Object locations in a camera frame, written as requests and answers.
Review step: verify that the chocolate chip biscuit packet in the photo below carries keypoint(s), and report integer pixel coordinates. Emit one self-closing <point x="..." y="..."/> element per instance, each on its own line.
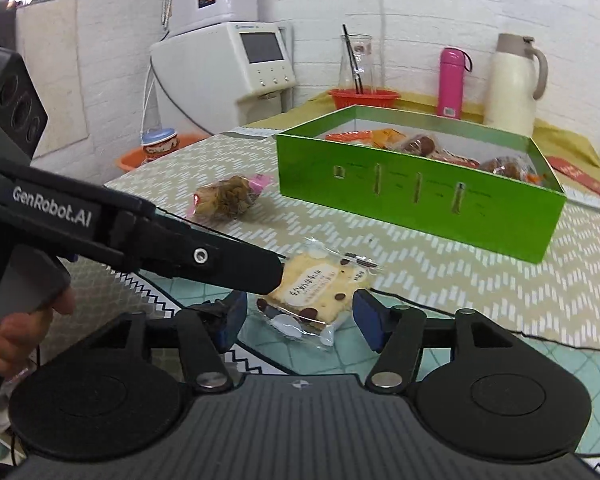
<point x="315" y="295"/>

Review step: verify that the cream thermal jug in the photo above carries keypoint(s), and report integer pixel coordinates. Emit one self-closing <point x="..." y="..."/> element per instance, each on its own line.
<point x="517" y="80"/>

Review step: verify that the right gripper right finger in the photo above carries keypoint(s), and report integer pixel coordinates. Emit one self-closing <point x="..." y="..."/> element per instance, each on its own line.
<point x="396" y="334"/>

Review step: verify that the left hand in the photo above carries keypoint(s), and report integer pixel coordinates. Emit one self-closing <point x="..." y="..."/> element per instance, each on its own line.
<point x="22" y="333"/>

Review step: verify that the green cardboard box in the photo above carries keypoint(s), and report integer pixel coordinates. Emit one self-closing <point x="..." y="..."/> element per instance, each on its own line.
<point x="497" y="213"/>

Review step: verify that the mustard yellow cloth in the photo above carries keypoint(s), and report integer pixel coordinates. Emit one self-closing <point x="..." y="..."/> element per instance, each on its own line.
<point x="551" y="140"/>

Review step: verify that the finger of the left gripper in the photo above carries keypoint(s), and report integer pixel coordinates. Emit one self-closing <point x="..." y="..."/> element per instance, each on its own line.
<point x="200" y="254"/>

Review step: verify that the pink thermos bottle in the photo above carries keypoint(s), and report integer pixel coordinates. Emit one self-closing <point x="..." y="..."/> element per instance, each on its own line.
<point x="454" y="64"/>

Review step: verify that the pink fried snack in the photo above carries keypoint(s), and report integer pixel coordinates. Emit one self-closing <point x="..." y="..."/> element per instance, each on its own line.
<point x="227" y="199"/>

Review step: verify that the black straw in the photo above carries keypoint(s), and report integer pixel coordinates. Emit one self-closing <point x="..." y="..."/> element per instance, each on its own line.
<point x="356" y="77"/>

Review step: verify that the white water dispenser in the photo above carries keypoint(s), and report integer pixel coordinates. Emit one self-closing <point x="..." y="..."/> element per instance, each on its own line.
<point x="221" y="77"/>

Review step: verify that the clear round pastry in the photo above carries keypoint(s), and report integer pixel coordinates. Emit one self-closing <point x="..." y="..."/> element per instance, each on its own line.
<point x="420" y="145"/>

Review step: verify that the orange plastic basin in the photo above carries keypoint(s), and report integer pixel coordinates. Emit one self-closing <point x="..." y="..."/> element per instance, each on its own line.
<point x="137" y="157"/>

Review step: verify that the teal grid floor mat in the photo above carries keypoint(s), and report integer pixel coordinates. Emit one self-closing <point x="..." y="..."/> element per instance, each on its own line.
<point x="469" y="362"/>

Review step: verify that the red plastic basket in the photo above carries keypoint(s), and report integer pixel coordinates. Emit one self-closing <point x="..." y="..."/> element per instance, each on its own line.
<point x="349" y="97"/>

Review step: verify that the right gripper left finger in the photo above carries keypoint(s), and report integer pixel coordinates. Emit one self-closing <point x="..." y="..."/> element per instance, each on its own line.
<point x="205" y="333"/>

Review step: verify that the orange snack bag in box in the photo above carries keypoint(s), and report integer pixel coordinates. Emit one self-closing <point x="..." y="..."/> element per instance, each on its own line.
<point x="387" y="138"/>

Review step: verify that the red envelope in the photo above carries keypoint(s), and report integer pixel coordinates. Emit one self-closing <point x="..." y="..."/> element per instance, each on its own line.
<point x="574" y="173"/>

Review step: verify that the blue lidded cup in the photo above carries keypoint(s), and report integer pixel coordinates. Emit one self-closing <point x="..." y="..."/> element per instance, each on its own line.
<point x="158" y="142"/>

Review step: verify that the glass carafe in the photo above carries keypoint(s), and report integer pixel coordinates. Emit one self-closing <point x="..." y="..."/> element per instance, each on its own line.
<point x="363" y="50"/>

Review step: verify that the chevron patterned table mat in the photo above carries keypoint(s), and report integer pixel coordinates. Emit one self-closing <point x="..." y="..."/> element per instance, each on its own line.
<point x="557" y="299"/>

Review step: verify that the orange snack packet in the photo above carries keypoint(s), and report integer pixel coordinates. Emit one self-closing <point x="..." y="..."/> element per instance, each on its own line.
<point x="511" y="167"/>

